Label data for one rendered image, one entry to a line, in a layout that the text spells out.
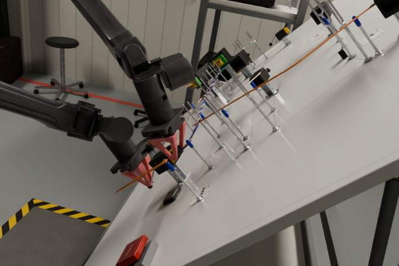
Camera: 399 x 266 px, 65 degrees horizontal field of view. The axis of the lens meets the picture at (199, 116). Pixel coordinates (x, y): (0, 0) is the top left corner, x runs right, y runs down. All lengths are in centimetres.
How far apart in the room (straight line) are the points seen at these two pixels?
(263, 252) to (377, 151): 75
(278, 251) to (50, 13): 394
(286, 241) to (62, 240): 141
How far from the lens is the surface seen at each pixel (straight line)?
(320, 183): 43
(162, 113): 68
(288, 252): 115
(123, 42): 72
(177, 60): 70
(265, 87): 87
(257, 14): 156
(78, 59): 442
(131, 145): 80
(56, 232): 222
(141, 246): 60
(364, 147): 44
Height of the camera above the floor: 157
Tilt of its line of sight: 24 degrees down
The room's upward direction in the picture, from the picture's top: 10 degrees clockwise
